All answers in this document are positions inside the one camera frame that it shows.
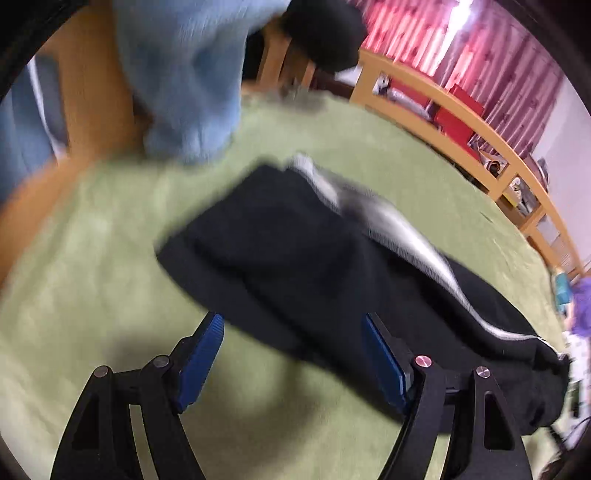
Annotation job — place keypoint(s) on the black garment on bedpost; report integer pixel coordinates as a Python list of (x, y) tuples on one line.
[(330, 33)]

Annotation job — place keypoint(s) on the purple plush toy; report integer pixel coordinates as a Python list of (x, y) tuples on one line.
[(582, 308)]

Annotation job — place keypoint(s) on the red chair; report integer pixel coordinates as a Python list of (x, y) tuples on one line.
[(420, 105)]

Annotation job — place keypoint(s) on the light blue fleece garment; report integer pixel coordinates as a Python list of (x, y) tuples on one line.
[(183, 61)]

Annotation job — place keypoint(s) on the pink red curtain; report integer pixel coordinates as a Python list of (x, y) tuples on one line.
[(479, 47)]

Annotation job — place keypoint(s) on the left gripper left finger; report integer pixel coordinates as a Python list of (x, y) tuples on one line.
[(98, 441)]

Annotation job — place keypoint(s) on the wooden bed frame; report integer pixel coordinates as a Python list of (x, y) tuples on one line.
[(98, 110)]

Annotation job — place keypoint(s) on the teal patterned cloth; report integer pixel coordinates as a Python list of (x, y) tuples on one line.
[(562, 291)]

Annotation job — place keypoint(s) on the green bed blanket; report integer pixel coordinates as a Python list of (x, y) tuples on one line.
[(89, 291)]

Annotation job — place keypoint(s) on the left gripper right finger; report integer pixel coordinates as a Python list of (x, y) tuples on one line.
[(484, 439)]

